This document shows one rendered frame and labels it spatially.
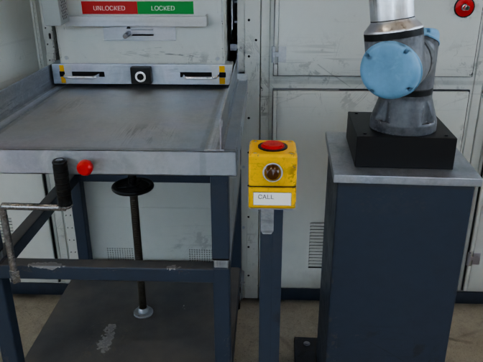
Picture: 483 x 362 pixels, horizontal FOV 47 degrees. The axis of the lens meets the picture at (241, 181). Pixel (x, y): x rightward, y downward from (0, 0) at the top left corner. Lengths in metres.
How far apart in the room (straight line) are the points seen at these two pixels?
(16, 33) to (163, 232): 0.81
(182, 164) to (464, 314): 1.34
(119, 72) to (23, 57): 0.32
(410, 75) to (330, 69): 0.68
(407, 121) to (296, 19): 0.61
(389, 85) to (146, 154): 0.51
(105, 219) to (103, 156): 0.86
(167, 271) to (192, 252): 0.73
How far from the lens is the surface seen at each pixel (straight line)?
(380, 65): 1.14
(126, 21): 1.65
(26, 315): 2.19
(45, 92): 1.73
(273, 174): 0.90
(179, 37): 1.68
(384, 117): 1.32
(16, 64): 1.85
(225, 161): 1.16
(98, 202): 2.02
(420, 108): 1.30
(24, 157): 1.26
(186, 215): 1.98
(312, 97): 1.80
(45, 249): 2.16
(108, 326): 1.76
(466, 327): 2.14
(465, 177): 1.30
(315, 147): 1.85
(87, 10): 1.72
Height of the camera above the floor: 1.21
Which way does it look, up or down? 22 degrees down
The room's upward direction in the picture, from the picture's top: straight up
